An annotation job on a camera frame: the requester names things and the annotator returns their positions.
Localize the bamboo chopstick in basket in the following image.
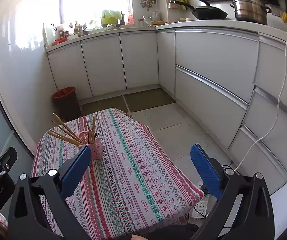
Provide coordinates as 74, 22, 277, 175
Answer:
50, 120, 84, 144
47, 129, 83, 146
52, 113, 85, 143
47, 132, 82, 147

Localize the pink perforated utensil basket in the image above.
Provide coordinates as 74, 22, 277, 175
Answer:
78, 131, 103, 160

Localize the patterned tablecloth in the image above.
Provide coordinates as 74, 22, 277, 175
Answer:
30, 107, 205, 240

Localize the red-lined dark trash bin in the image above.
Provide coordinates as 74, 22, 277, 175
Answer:
52, 87, 82, 122

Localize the left brown floor mat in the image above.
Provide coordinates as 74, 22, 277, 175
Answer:
82, 96, 128, 116

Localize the brown floor mat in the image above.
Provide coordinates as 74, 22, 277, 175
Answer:
124, 88, 176, 112
82, 96, 128, 116

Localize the right brown floor mat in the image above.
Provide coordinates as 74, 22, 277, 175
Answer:
124, 88, 176, 112

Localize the black wok pan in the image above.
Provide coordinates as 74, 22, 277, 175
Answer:
171, 0, 227, 20

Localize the green plastic container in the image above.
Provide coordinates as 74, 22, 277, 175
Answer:
101, 10, 122, 27

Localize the stainless steel steamer pot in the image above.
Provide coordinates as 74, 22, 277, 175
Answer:
230, 0, 271, 25

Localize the white power cable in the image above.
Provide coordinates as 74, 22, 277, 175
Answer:
234, 27, 287, 173

